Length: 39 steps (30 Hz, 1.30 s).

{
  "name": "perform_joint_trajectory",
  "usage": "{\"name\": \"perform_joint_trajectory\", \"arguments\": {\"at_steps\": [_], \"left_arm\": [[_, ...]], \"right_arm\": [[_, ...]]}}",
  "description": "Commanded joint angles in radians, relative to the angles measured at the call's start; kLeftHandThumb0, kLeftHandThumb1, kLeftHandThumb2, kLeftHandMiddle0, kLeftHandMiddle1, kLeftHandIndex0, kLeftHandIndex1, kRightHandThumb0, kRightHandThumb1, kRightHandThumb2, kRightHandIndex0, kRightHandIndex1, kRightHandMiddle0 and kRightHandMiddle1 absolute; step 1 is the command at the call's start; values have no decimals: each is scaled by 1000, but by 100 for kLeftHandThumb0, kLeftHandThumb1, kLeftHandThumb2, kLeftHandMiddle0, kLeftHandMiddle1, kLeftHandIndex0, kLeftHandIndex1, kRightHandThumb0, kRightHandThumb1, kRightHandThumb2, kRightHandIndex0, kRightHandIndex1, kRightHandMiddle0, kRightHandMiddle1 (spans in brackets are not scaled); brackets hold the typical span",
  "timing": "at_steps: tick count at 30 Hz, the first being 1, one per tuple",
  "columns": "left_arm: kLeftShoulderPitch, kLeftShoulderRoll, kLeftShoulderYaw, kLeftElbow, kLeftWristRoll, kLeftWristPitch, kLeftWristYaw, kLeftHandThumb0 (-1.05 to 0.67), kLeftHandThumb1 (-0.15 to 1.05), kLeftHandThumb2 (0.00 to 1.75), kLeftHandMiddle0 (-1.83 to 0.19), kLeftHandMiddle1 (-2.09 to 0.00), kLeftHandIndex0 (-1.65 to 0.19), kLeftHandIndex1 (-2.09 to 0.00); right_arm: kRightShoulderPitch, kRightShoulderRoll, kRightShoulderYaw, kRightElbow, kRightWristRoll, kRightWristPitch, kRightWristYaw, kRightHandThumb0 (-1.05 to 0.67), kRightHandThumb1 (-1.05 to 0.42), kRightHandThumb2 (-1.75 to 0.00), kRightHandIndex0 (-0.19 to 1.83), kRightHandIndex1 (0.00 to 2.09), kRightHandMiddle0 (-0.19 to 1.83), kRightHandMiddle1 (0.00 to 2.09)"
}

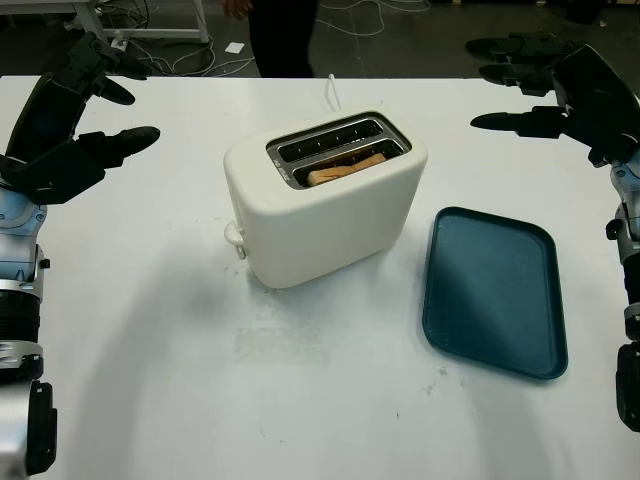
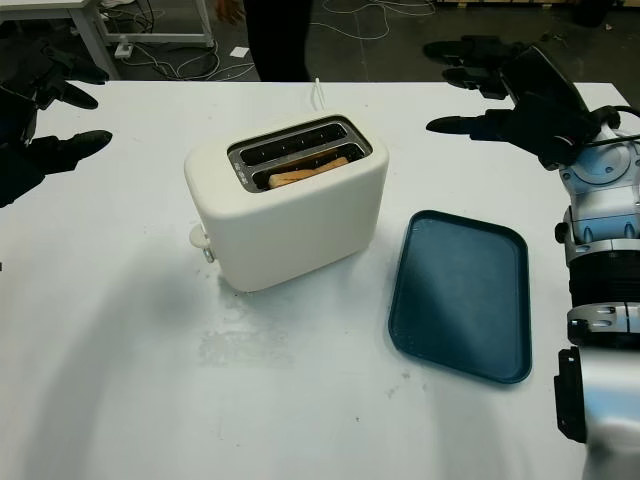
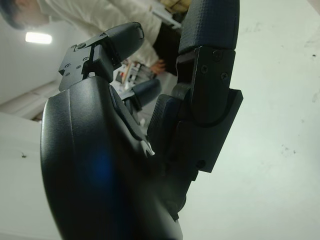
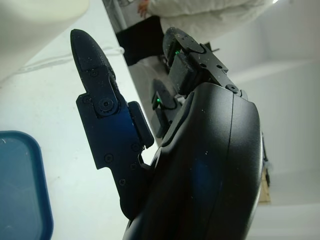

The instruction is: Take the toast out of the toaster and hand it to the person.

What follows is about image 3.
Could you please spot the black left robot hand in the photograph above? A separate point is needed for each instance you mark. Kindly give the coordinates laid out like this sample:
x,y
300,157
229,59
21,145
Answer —
x,y
100,162

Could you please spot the person in cream jacket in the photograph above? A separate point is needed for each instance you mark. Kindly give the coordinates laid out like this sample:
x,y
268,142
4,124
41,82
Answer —
x,y
100,12

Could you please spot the cluttered equipment shelf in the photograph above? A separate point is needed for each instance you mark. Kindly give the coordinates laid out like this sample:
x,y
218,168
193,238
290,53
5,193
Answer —
x,y
135,72

